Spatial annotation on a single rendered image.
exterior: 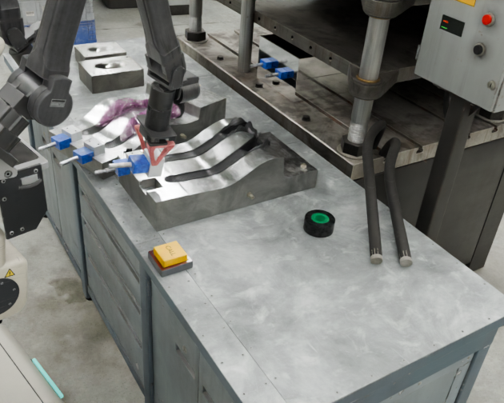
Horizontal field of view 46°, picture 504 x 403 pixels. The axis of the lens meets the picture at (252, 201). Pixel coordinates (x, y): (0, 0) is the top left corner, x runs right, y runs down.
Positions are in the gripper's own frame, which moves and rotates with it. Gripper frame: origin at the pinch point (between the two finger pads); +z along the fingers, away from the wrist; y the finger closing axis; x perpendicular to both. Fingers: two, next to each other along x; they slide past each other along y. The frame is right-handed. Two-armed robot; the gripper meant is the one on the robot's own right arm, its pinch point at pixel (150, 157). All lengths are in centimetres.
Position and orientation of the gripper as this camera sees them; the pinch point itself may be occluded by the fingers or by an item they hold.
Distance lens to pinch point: 149.8
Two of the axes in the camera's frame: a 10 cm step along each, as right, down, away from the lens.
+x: -8.3, 1.3, -5.4
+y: -5.0, -6.1, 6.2
